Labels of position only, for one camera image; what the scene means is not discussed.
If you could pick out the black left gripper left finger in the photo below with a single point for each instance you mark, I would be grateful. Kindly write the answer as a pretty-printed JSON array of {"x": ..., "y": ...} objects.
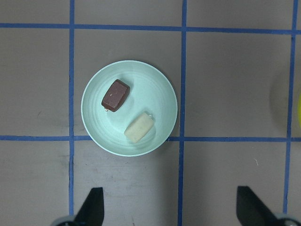
[{"x": 91, "y": 212}]

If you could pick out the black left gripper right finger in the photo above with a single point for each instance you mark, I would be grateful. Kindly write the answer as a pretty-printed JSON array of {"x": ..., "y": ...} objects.
[{"x": 250, "y": 210}]

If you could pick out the white bun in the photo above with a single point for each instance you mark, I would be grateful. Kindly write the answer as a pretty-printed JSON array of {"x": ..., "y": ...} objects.
[{"x": 139, "y": 127}]

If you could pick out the yellow top steamer basket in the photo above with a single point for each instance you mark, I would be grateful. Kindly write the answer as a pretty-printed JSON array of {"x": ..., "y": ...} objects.
[{"x": 299, "y": 110}]

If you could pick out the brown bun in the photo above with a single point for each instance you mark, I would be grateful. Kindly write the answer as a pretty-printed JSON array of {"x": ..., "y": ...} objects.
[{"x": 115, "y": 96}]

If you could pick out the mint green plate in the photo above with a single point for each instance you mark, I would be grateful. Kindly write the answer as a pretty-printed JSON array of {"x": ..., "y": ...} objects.
[{"x": 150, "y": 93}]

